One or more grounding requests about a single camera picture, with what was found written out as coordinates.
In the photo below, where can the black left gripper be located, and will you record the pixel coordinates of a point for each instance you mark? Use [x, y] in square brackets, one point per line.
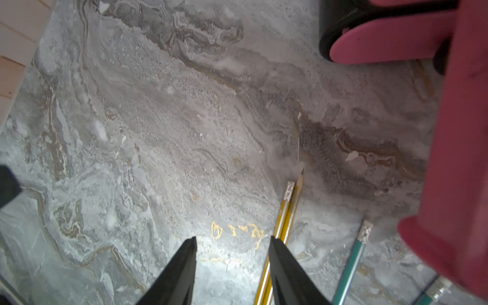
[9, 186]

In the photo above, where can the yellow pencil bundle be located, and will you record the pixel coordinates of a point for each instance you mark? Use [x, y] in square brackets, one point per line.
[281, 231]

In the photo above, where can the green pencil bundle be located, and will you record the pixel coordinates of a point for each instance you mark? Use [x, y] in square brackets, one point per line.
[434, 292]

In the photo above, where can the single green pencil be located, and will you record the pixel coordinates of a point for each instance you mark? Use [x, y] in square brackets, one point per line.
[353, 263]

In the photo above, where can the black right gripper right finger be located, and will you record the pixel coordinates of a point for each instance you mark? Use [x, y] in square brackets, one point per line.
[291, 284]

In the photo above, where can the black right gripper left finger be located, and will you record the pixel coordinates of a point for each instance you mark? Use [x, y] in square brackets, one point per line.
[176, 282]

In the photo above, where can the black drawer cabinet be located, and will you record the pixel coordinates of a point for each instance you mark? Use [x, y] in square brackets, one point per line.
[337, 17]

